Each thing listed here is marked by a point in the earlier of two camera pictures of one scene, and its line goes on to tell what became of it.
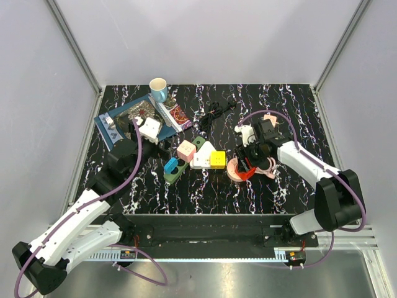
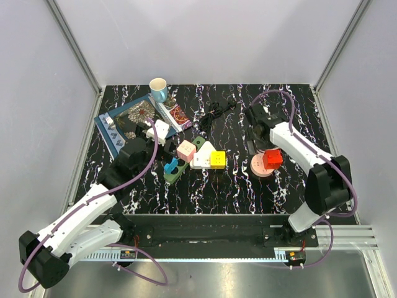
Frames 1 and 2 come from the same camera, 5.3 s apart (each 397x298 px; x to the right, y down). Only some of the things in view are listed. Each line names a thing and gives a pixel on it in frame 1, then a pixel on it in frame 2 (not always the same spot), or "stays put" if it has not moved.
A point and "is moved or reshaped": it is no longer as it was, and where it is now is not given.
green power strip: [182, 164] stays put
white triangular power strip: [201, 158] stays put
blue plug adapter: [170, 164] stays put
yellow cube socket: [218, 159] stays put
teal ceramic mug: [159, 90] stays put
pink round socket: [232, 172] is moved or reshaped
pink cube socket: [186, 151] stays put
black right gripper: [242, 152] -> [250, 143]
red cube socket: [244, 169] is moved or reshaped
